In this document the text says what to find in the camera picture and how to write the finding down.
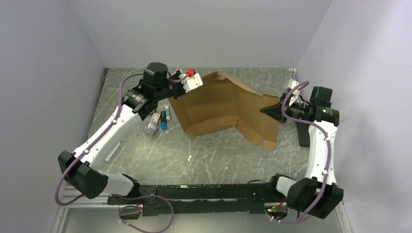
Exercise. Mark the white green capped tube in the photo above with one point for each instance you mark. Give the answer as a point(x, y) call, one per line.
point(168, 114)

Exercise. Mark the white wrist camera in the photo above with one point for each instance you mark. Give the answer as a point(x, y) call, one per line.
point(190, 80)
point(295, 94)

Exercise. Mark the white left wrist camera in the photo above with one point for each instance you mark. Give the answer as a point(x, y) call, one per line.
point(190, 80)

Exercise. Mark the blue capped glue stick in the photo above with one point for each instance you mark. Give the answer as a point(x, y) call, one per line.
point(163, 120)

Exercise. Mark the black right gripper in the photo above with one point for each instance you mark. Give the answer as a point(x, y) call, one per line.
point(275, 111)

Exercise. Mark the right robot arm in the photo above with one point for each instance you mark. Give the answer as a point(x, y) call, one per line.
point(317, 194)

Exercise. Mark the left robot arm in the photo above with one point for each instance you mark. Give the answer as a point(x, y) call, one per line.
point(81, 168)

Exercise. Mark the brown cardboard box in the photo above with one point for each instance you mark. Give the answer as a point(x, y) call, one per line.
point(223, 102)

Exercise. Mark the small red white box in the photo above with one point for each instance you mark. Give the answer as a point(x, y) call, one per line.
point(155, 119)

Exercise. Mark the aluminium frame rail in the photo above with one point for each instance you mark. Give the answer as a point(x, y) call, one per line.
point(69, 193)

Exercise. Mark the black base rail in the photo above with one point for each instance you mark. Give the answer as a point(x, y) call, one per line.
point(252, 198)

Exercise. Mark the clear plastic jar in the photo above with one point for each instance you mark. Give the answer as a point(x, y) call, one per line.
point(150, 129)

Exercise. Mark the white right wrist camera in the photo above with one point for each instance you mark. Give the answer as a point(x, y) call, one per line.
point(295, 94)

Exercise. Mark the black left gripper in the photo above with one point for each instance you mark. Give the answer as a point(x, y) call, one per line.
point(182, 91)

